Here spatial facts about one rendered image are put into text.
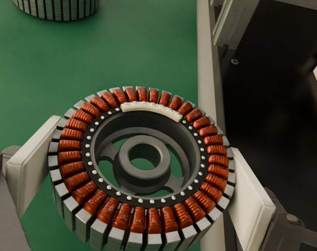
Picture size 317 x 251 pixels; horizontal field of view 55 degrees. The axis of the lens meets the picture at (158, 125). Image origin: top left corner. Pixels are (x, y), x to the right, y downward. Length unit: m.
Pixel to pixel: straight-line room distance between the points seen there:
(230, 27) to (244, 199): 0.25
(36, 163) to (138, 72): 0.21
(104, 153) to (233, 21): 0.24
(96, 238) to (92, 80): 0.20
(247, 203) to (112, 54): 0.26
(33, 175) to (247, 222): 0.11
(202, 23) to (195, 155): 0.31
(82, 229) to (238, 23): 0.29
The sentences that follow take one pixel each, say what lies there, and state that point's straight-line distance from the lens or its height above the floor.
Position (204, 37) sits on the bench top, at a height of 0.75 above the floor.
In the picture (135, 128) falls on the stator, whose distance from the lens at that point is 0.21.
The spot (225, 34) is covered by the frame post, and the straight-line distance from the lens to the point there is 0.39.
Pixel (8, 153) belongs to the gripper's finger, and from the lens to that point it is 0.17.
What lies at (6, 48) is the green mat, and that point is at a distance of 0.38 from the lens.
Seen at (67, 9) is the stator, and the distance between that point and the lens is 0.40.
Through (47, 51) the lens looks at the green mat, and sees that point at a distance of 0.37.
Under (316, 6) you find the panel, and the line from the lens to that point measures 0.59.
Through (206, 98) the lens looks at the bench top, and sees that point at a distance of 0.35.
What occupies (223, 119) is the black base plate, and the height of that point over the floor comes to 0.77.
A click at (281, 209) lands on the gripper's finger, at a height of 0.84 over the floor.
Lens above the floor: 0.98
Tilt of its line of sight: 49 degrees down
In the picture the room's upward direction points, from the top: 17 degrees clockwise
